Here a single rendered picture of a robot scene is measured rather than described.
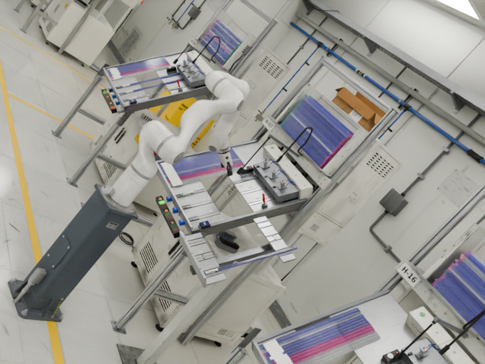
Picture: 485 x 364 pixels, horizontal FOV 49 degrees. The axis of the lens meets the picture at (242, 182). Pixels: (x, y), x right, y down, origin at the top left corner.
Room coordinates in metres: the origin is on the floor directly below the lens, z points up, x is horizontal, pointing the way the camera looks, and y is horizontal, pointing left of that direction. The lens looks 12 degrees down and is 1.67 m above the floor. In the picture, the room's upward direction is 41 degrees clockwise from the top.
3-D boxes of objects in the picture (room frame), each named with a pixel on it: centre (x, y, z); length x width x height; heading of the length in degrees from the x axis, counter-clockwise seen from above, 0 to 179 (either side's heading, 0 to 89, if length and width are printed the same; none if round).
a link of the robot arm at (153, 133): (2.38, 0.42, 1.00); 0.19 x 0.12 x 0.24; 76
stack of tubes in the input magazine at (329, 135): (3.25, -0.15, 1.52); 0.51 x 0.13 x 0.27; 43
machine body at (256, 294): (3.38, -0.20, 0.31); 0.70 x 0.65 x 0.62; 43
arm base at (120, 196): (2.37, 0.39, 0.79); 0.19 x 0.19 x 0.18
